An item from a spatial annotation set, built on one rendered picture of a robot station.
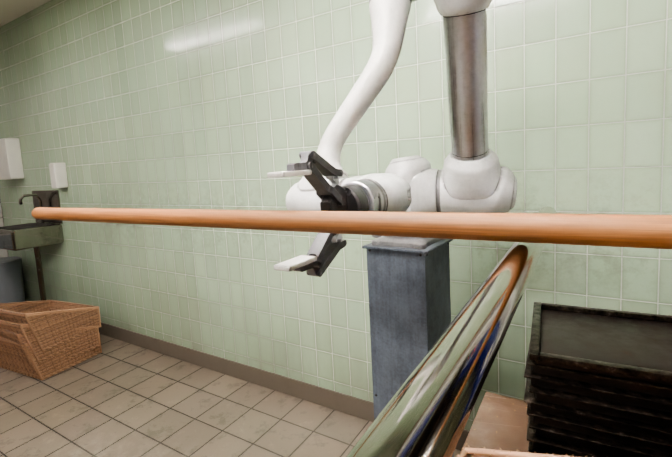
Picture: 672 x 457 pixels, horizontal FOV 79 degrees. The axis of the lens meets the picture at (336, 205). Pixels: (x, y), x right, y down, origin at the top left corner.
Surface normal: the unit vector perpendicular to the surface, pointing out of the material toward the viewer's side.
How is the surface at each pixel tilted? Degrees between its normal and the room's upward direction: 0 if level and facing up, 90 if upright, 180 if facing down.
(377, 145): 90
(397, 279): 90
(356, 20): 90
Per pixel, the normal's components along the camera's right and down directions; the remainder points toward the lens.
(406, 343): -0.58, 0.11
